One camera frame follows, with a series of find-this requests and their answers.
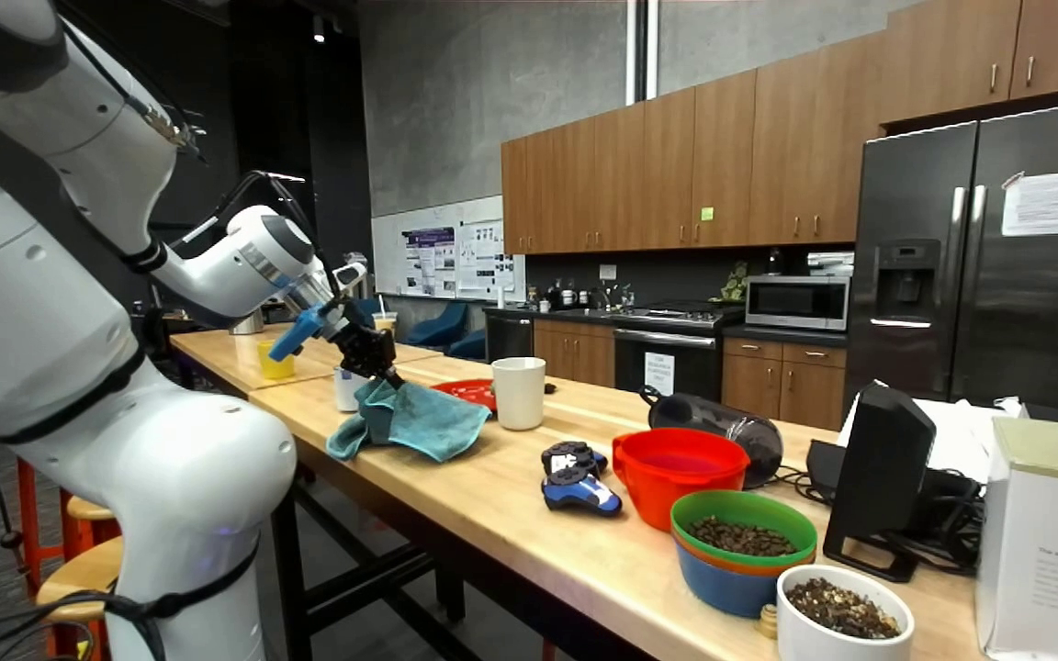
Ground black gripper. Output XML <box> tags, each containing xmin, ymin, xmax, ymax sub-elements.
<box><xmin>326</xmin><ymin>316</ymin><xmax>410</xmax><ymax>393</ymax></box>

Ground blue microfiber towel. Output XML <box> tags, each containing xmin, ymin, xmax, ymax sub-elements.
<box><xmin>322</xmin><ymin>374</ymin><xmax>494</xmax><ymax>465</ymax></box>

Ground small white cup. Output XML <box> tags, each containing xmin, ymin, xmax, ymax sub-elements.
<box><xmin>331</xmin><ymin>365</ymin><xmax>374</xmax><ymax>414</ymax></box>

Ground blue chair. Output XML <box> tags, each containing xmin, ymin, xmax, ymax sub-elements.
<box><xmin>403</xmin><ymin>301</ymin><xmax>494</xmax><ymax>365</ymax></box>

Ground red plate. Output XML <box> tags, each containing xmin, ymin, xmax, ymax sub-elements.
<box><xmin>429</xmin><ymin>374</ymin><xmax>500</xmax><ymax>419</ymax></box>

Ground yellow cup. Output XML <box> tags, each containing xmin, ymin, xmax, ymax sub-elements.
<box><xmin>254</xmin><ymin>337</ymin><xmax>300</xmax><ymax>387</ymax></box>

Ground tall white cup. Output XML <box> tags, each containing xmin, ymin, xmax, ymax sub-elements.
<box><xmin>488</xmin><ymin>352</ymin><xmax>550</xmax><ymax>434</ymax></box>

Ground white poster board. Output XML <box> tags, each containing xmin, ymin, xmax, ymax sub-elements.
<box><xmin>370</xmin><ymin>195</ymin><xmax>530</xmax><ymax>308</ymax></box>

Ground black oven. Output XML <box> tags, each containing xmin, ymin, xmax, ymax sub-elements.
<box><xmin>611</xmin><ymin>305</ymin><xmax>728</xmax><ymax>403</ymax></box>

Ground red bowl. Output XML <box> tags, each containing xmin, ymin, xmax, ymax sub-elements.
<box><xmin>611</xmin><ymin>421</ymin><xmax>753</xmax><ymax>536</ymax></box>

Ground wooden stool with orange legs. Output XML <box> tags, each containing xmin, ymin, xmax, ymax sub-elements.
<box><xmin>34</xmin><ymin>536</ymin><xmax>125</xmax><ymax>661</ymax></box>
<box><xmin>10</xmin><ymin>458</ymin><xmax>119</xmax><ymax>590</ymax></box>

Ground black crumpled bag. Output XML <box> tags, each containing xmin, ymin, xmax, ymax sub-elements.
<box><xmin>639</xmin><ymin>387</ymin><xmax>786</xmax><ymax>484</ymax></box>

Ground green potted plant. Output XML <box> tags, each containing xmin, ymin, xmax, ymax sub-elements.
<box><xmin>709</xmin><ymin>262</ymin><xmax>757</xmax><ymax>311</ymax></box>

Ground green bowl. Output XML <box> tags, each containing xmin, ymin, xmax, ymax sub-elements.
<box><xmin>664</xmin><ymin>490</ymin><xmax>823</xmax><ymax>582</ymax></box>

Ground blue bowl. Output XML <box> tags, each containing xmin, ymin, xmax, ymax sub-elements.
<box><xmin>674</xmin><ymin>536</ymin><xmax>789</xmax><ymax>622</ymax></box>

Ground wooden base cabinets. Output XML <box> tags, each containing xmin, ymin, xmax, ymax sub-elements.
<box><xmin>530</xmin><ymin>316</ymin><xmax>854</xmax><ymax>434</ymax></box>

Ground silver microwave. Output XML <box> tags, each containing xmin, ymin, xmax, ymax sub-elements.
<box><xmin>742</xmin><ymin>272</ymin><xmax>857</xmax><ymax>333</ymax></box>

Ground white bowl with nuts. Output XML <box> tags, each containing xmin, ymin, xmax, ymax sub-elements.
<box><xmin>772</xmin><ymin>561</ymin><xmax>917</xmax><ymax>661</ymax></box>

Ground white paper stack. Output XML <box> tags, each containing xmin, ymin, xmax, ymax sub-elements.
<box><xmin>839</xmin><ymin>393</ymin><xmax>1029</xmax><ymax>484</ymax></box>

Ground black double door fridge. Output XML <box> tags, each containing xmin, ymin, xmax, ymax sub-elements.
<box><xmin>846</xmin><ymin>91</ymin><xmax>1058</xmax><ymax>425</ymax></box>

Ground white cardboard box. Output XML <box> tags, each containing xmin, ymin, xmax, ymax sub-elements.
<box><xmin>975</xmin><ymin>414</ymin><xmax>1058</xmax><ymax>661</ymax></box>

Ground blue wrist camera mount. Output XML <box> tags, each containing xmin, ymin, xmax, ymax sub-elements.
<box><xmin>265</xmin><ymin>297</ymin><xmax>344</xmax><ymax>368</ymax></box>

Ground black table frame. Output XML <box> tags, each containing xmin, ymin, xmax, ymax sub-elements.
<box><xmin>270</xmin><ymin>470</ymin><xmax>488</xmax><ymax>661</ymax></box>

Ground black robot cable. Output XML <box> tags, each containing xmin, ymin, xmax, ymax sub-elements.
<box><xmin>175</xmin><ymin>164</ymin><xmax>348</xmax><ymax>305</ymax></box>

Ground wooden wall cabinets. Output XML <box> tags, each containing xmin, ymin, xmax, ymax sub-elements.
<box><xmin>500</xmin><ymin>0</ymin><xmax>1058</xmax><ymax>256</ymax></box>

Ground black equipment with cables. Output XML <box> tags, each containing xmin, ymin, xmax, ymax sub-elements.
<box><xmin>800</xmin><ymin>437</ymin><xmax>987</xmax><ymax>578</ymax></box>

